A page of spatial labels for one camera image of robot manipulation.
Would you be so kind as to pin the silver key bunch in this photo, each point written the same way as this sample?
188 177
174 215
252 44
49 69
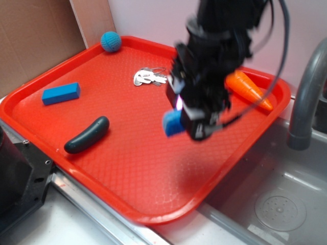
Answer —
148 75

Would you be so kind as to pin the blue sponge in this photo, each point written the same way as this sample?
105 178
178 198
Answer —
171 123

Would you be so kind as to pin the dark green toy cucumber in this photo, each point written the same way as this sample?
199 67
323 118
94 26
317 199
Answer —
90 136

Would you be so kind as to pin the grey sink basin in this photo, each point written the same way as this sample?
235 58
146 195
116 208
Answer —
274 195

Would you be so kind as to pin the grey faucet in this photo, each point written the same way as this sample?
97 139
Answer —
309 109

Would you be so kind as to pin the blue rectangular block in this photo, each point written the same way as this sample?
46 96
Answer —
61 94

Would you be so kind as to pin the brown cardboard panel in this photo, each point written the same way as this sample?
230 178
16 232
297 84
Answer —
35 37

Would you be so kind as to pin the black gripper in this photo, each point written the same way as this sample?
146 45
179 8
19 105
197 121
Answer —
198 77

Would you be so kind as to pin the red plastic tray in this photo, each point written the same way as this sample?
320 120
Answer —
135 168

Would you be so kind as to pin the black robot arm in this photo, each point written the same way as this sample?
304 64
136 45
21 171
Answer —
215 17

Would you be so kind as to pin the blue knitted ball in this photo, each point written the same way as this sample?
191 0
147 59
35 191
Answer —
111 42

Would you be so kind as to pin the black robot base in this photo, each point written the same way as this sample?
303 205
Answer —
25 177

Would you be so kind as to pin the orange toy carrot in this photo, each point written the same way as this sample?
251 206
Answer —
241 84

